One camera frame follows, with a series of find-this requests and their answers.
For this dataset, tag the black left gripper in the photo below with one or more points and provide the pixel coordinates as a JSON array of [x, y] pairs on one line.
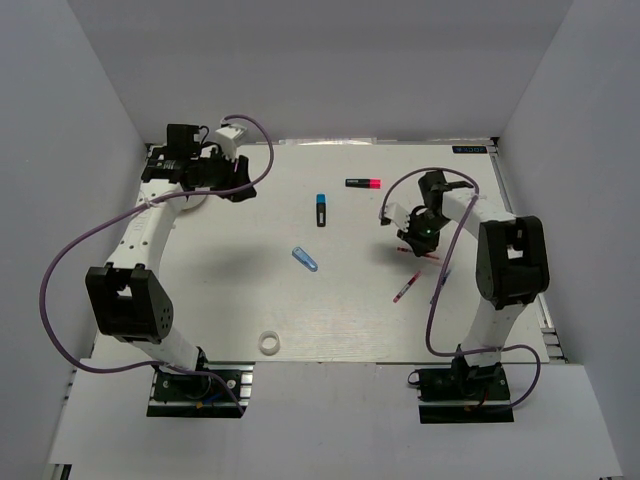
[[242, 177]]

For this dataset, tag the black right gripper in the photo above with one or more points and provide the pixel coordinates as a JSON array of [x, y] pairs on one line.
[[420, 245]]

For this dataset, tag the red gel pen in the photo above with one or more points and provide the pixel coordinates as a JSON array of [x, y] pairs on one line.
[[431, 256]]

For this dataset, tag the dark blue gel pen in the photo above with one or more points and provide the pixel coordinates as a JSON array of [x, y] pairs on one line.
[[442, 283]]

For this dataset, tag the magenta gel pen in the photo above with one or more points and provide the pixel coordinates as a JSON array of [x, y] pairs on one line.
[[407, 286]]

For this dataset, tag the pink cap black highlighter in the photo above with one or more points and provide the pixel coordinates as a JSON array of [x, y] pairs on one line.
[[363, 183]]

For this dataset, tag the blue cap black highlighter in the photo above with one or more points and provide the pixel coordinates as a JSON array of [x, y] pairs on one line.
[[321, 210]]

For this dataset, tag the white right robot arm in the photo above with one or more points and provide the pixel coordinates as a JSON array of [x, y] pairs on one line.
[[511, 267]]

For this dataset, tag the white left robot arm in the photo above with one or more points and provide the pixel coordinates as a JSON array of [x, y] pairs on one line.
[[126, 295]]

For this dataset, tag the white round divided organizer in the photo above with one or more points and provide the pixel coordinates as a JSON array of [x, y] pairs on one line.
[[191, 202]]

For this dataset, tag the right black logo sticker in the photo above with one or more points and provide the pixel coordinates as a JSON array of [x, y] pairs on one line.
[[469, 149]]

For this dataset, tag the clear tape roll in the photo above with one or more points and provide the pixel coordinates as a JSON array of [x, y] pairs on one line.
[[269, 343]]

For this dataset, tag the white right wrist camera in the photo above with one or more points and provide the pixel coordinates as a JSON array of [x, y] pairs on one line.
[[393, 213]]

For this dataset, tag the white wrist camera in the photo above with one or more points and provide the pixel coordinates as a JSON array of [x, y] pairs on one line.
[[393, 213], [229, 138]]

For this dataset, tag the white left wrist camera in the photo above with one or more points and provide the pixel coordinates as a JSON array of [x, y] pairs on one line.
[[229, 138]]

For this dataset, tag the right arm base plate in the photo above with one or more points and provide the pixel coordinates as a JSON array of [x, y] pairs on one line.
[[459, 394]]

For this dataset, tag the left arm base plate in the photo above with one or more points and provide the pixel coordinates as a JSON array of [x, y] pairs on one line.
[[175, 395]]

